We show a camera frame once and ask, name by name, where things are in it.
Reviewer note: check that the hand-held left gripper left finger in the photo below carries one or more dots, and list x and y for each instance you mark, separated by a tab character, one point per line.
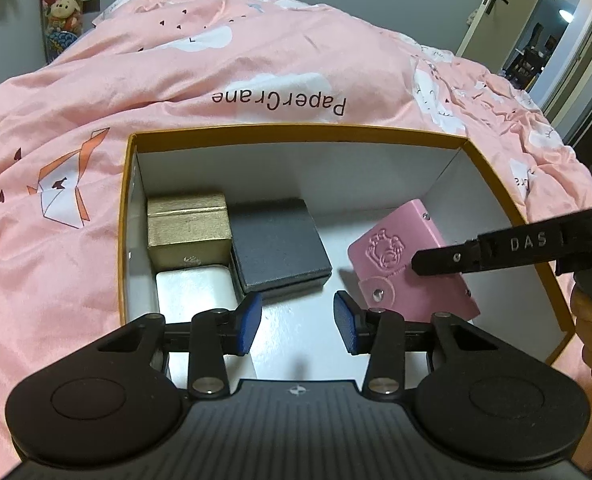
248	322

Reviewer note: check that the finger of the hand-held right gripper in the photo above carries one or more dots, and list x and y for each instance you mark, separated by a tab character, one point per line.
476	255

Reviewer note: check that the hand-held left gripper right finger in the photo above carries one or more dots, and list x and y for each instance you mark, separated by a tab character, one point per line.
346	322

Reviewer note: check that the white box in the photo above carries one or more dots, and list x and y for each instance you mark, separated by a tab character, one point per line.
190	290

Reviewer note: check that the pink card holder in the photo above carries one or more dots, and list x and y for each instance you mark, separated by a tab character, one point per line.
381	255

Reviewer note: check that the dark grey box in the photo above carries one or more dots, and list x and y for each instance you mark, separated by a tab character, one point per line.
276	245

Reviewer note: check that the small gold box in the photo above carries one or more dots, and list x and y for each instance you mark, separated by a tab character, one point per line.
185	230

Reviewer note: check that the orange cardboard box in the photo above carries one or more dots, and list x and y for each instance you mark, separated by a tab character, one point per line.
326	180

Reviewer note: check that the grey door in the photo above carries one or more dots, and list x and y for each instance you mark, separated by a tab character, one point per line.
506	10

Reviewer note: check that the pink printed blanket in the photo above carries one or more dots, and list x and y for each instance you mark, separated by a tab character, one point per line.
125	60

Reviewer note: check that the hanging column of plush toys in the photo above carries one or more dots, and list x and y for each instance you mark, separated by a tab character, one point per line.
63	10

